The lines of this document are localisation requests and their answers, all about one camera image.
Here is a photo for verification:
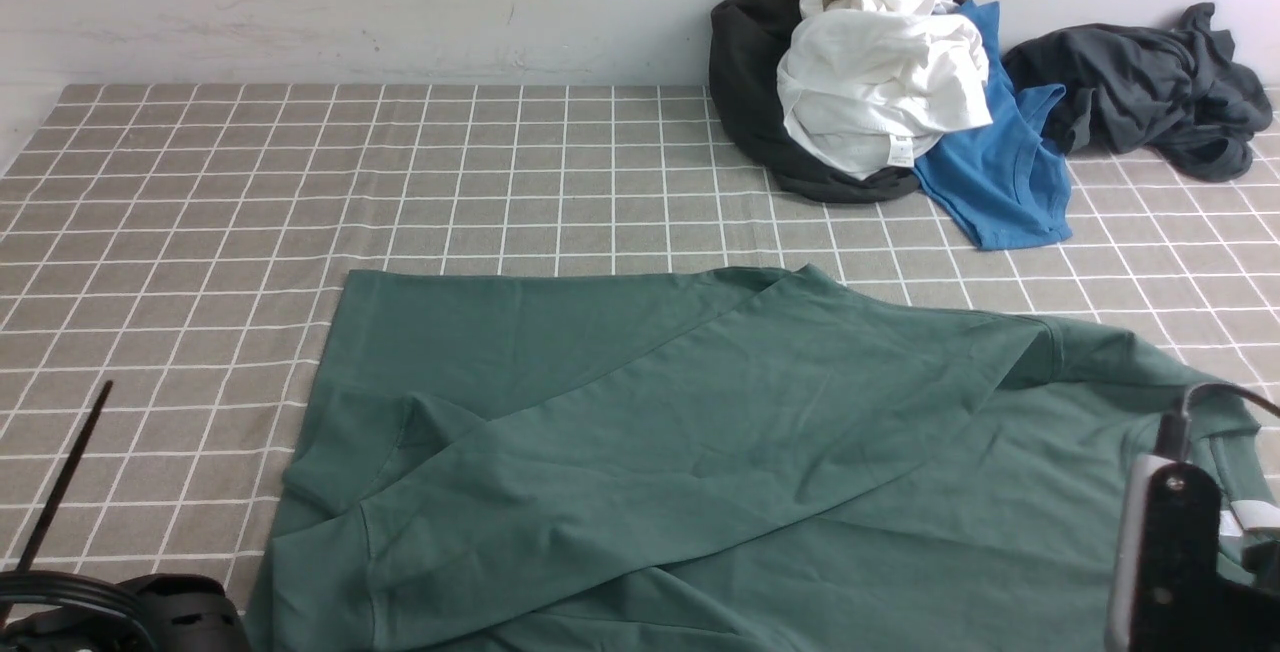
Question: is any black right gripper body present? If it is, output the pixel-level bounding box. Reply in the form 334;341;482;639
1135;462;1277;651

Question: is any green long-sleeve top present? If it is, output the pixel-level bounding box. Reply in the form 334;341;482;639
246;266;1210;651

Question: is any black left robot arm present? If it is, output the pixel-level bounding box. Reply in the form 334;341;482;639
1;380;251;651

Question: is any blue t-shirt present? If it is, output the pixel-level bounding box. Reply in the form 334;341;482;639
913;0;1073;251

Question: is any dark grey crumpled garment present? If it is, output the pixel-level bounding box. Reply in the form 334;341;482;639
1002;3;1274;183

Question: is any white crumpled shirt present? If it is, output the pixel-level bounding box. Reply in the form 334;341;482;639
777;0;992;179

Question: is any black garment in pile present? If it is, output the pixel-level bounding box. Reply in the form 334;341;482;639
708;0;966;204

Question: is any grey checked tablecloth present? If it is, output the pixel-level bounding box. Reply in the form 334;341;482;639
1;85;1279;602

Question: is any black camera cable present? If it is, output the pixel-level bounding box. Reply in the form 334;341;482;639
1155;382;1280;459

